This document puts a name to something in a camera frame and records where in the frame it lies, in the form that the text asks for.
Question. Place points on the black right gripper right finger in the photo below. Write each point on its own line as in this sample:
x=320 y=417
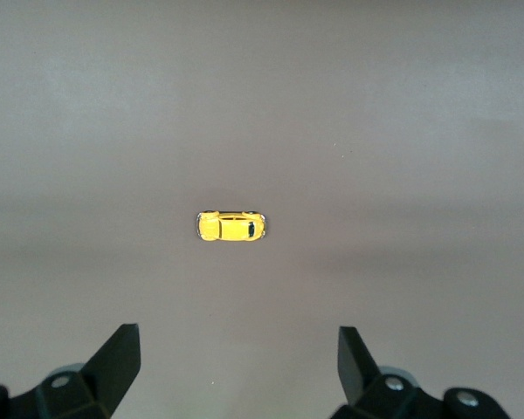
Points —
x=375 y=393

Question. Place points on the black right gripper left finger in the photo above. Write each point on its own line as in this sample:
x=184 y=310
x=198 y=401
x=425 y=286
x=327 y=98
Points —
x=91 y=388

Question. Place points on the yellow beetle toy car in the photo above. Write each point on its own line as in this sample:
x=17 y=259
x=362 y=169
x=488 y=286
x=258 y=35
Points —
x=229 y=227

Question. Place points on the brown table cover mat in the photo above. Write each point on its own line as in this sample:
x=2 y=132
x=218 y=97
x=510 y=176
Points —
x=262 y=109

